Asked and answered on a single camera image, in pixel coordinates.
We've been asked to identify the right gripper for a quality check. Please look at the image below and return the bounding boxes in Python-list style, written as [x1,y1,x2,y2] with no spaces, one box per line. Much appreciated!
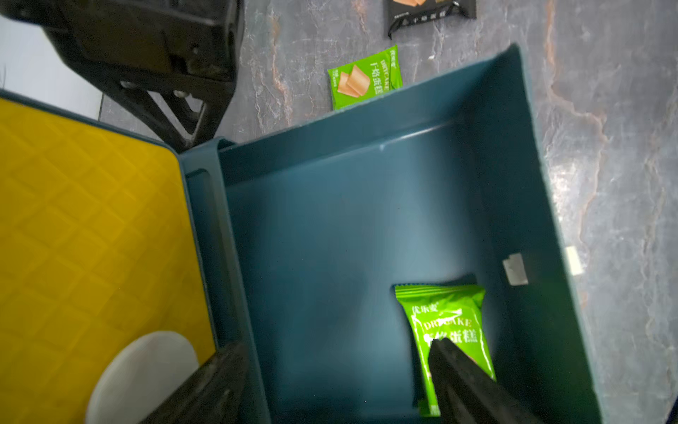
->
[1,1,245,153]

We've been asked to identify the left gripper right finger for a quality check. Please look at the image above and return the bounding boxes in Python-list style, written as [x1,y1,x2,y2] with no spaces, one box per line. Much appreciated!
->
[428,338,541,423]

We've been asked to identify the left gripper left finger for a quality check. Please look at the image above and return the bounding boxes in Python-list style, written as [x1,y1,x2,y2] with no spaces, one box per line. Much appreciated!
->
[142,342,248,423]

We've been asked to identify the green cookie packet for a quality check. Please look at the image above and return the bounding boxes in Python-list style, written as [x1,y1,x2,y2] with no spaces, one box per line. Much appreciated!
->
[328,45,403,111]
[395,284,496,417]

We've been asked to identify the teal drawer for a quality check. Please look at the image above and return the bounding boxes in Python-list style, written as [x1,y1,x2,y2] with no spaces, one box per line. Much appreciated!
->
[179,45,601,423]

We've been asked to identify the yellow top drawer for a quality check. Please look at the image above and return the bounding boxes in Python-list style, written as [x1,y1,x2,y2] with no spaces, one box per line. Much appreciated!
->
[1,99,215,423]

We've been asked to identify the black cookie packet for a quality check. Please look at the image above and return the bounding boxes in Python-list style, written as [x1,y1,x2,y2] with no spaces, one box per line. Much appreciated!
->
[385,0,477,39]

